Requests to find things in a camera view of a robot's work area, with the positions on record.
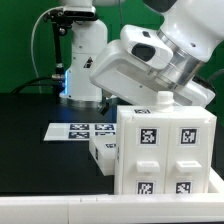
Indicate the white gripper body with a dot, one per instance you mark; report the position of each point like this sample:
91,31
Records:
121,74

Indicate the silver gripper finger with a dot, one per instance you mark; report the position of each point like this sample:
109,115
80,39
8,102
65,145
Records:
104,106

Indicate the white cabinet top block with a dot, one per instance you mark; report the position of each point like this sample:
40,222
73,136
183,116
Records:
102,149

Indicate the white cabinet door panel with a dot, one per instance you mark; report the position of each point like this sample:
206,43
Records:
189,155
144,155

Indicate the white cabinet body box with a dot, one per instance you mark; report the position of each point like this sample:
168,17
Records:
163,108

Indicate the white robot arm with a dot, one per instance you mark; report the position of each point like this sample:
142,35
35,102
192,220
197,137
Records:
194,26

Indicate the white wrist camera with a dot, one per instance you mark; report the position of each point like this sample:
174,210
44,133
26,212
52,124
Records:
145,45

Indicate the white fiducial marker base plate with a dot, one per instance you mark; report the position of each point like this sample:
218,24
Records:
78,131

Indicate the black camera on stand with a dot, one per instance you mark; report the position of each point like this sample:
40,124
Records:
62,19

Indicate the white L-shaped obstacle frame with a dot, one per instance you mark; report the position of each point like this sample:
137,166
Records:
110,209

